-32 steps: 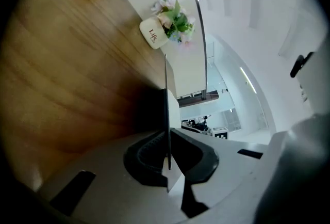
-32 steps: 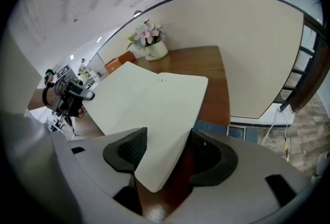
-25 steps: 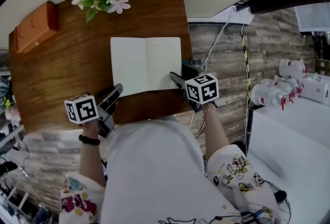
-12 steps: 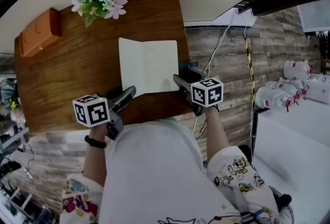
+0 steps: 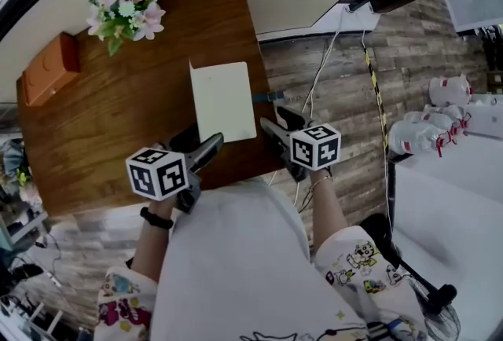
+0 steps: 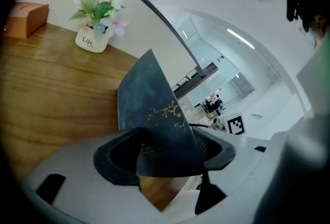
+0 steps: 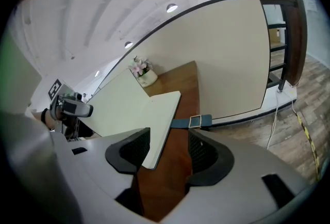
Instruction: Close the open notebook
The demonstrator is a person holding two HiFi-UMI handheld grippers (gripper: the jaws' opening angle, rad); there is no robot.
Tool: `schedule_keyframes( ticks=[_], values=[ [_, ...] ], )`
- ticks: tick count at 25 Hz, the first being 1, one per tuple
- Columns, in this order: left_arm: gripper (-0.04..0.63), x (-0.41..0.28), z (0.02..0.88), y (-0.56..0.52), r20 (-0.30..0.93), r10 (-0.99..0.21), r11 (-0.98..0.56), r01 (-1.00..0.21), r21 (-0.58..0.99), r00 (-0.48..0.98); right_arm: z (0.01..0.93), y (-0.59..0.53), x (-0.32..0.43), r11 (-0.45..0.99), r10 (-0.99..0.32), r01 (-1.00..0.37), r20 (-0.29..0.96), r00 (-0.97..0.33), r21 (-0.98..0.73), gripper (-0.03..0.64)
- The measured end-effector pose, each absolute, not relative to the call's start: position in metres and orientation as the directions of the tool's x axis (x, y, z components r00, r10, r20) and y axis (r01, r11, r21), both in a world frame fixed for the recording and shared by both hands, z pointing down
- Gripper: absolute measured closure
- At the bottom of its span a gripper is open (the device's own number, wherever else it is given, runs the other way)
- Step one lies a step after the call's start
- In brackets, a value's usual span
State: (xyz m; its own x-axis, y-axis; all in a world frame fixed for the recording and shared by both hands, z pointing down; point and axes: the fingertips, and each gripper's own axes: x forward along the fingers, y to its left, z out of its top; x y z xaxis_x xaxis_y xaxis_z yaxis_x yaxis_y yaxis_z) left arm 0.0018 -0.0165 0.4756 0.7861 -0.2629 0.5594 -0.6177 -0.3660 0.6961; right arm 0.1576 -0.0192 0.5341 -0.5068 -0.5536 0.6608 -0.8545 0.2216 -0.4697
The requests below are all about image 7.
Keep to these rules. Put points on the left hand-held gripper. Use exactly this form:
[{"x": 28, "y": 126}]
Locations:
[{"x": 55, "y": 91}]

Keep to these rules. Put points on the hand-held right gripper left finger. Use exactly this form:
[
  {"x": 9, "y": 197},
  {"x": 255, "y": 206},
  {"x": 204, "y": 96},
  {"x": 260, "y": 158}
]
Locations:
[{"x": 116, "y": 158}]

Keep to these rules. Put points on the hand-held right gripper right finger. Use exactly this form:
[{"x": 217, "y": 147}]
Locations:
[{"x": 221, "y": 163}]

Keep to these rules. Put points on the cream white notebook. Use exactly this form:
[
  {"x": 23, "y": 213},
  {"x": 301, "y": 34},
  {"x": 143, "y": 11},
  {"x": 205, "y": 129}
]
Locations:
[{"x": 134, "y": 109}]

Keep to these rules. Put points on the person's left forearm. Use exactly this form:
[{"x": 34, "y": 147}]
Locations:
[{"x": 36, "y": 115}]

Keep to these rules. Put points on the black wristband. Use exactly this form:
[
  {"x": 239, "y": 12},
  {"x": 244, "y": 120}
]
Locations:
[{"x": 44, "y": 115}]

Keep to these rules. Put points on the potted artificial pink flowers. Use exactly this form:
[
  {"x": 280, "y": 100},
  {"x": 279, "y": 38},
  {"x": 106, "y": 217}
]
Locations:
[{"x": 148, "y": 78}]

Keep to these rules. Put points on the white cartoon print shirt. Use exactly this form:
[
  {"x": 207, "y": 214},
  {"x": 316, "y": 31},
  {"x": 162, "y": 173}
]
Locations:
[{"x": 18, "y": 76}]

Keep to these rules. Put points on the dome pendant lamp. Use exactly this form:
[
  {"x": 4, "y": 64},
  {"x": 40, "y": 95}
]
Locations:
[
  {"x": 172, "y": 8},
  {"x": 128, "y": 45}
]

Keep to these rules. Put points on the wooden table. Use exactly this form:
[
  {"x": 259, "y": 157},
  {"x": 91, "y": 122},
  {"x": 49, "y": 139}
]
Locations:
[{"x": 219, "y": 63}]

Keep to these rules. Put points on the cardboard box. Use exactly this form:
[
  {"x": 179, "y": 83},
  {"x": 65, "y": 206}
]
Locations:
[{"x": 277, "y": 34}]

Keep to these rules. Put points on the dark wooden shelf rack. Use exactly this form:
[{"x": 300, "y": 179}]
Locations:
[{"x": 296, "y": 37}]

